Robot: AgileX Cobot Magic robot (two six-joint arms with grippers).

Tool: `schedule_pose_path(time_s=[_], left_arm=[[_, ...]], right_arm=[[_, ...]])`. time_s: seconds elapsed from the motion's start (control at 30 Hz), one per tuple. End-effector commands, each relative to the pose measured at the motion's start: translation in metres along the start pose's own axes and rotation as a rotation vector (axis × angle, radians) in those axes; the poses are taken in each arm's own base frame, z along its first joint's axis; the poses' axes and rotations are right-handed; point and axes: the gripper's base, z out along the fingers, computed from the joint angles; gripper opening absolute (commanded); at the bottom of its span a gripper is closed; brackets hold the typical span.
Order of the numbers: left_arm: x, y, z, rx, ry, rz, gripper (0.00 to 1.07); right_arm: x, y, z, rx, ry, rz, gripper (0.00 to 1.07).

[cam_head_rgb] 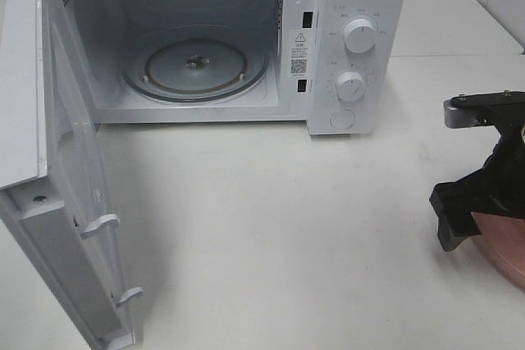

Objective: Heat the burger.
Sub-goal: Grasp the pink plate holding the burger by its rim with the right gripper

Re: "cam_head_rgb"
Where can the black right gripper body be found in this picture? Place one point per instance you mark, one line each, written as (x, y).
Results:
(503, 170)

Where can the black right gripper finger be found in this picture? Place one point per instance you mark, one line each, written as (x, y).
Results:
(455, 203)

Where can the pink round plate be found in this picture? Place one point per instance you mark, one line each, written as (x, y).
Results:
(502, 244)

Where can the round door release button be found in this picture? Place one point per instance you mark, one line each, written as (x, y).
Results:
(343, 119)

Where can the white microwave door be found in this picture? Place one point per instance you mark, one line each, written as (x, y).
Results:
(54, 197)

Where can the white lower timer knob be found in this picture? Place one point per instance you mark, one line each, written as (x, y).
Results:
(350, 86)

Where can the white upper microwave knob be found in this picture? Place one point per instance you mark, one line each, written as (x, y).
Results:
(360, 35)

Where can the white microwave oven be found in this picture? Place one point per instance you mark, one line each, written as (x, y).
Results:
(300, 82)

